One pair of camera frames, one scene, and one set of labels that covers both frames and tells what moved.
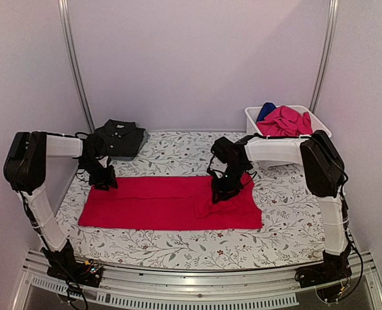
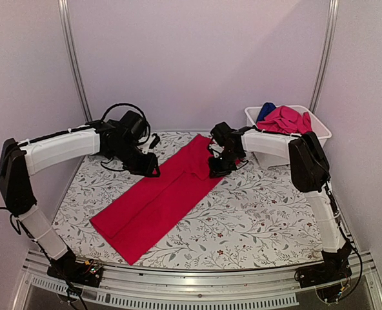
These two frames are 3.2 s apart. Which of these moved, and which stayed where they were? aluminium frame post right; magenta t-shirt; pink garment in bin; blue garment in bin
Moved: magenta t-shirt
Stayed: aluminium frame post right; pink garment in bin; blue garment in bin
